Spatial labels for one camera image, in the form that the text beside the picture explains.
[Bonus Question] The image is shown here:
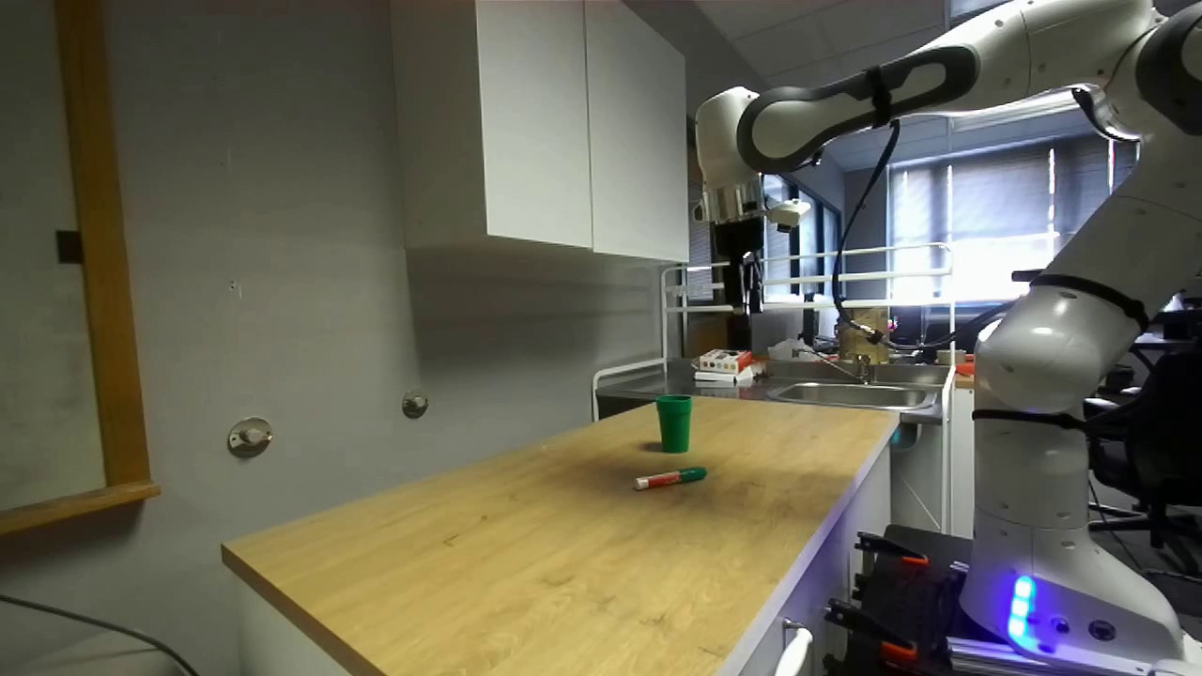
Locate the green and red marker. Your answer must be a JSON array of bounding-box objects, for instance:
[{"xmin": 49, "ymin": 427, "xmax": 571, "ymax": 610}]
[{"xmin": 634, "ymin": 466, "xmax": 709, "ymax": 492}]

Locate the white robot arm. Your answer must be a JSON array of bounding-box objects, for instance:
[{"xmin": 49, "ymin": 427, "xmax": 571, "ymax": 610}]
[{"xmin": 697, "ymin": 0, "xmax": 1202, "ymax": 676}]

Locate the green plastic cup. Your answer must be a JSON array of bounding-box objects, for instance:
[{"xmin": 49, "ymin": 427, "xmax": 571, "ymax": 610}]
[{"xmin": 656, "ymin": 393, "xmax": 690, "ymax": 455}]

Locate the red and white box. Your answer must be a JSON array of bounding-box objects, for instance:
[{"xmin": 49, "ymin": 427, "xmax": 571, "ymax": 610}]
[{"xmin": 690, "ymin": 350, "xmax": 760, "ymax": 388}]

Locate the stainless steel sink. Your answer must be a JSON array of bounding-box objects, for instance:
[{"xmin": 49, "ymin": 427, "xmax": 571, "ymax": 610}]
[{"xmin": 762, "ymin": 361, "xmax": 943, "ymax": 410}]

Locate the wood framed whiteboard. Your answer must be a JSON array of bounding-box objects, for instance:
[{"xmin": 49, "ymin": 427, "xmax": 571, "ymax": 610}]
[{"xmin": 0, "ymin": 0, "xmax": 158, "ymax": 541}]

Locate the small round wall knob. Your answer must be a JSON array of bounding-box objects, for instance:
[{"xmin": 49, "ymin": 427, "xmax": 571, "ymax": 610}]
[{"xmin": 402, "ymin": 393, "xmax": 427, "ymax": 421}]

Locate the white wall cabinet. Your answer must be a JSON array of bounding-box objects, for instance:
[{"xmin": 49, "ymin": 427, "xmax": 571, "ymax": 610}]
[{"xmin": 390, "ymin": 0, "xmax": 687, "ymax": 263}]

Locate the round metal wall fitting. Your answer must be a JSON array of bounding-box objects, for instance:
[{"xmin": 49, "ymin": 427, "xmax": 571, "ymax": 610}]
[{"xmin": 225, "ymin": 418, "xmax": 273, "ymax": 457}]

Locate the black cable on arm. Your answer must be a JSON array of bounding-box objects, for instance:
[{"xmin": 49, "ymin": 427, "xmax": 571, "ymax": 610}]
[{"xmin": 836, "ymin": 67, "xmax": 908, "ymax": 303}]

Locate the black clamp with orange handles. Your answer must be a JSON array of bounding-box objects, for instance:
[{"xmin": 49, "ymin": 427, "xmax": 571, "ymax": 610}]
[{"xmin": 824, "ymin": 534, "xmax": 966, "ymax": 676}]

